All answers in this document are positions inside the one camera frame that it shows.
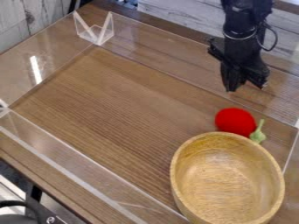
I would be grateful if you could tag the oval wooden bowl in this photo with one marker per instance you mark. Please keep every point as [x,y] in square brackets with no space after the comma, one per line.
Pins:
[226,180]

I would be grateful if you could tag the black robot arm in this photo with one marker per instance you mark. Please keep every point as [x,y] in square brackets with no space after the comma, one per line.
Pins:
[248,36]

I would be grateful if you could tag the black table leg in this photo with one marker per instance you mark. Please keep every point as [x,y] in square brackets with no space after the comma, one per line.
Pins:
[37,194]

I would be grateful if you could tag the clear acrylic corner bracket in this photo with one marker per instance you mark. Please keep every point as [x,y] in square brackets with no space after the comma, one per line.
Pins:
[95,34]

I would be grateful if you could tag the clear acrylic tray wall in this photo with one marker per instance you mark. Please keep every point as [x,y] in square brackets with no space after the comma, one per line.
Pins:
[98,114]

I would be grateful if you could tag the red felt strawberry toy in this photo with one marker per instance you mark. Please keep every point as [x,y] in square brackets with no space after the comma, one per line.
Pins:
[236,120]

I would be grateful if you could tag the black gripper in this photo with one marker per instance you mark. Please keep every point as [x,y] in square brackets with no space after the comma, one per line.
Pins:
[241,61]

